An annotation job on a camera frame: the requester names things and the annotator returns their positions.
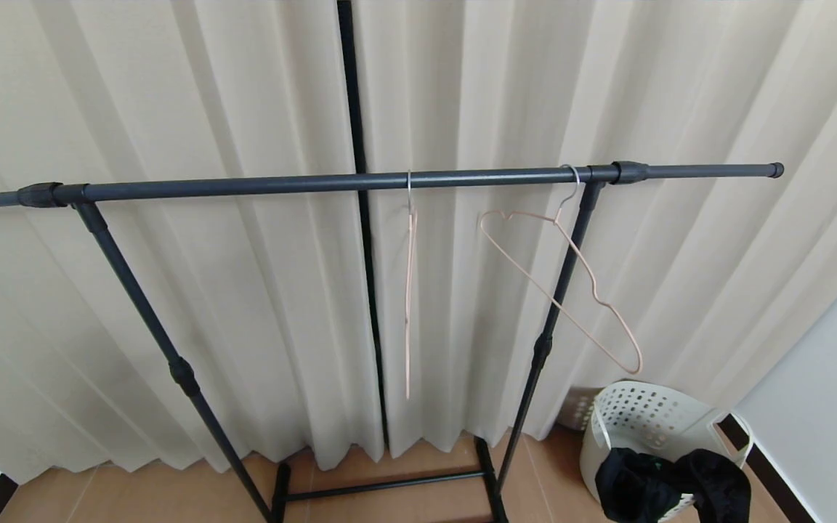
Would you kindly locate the black clothes rack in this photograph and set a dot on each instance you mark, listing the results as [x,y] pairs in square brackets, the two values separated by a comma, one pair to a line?
[244,185]

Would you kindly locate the black shorts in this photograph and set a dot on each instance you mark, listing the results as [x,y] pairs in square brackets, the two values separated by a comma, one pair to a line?
[720,487]

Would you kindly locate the pink clothes hanger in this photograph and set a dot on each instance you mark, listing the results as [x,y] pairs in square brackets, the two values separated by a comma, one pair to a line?
[410,305]
[572,247]

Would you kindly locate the white laundry basket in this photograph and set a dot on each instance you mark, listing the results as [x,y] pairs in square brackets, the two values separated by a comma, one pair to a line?
[644,418]

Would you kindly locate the black garment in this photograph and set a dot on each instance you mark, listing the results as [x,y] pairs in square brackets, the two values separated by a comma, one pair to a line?
[633,487]

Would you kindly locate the white curtain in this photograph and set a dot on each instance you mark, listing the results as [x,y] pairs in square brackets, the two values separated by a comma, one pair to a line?
[607,80]
[171,87]

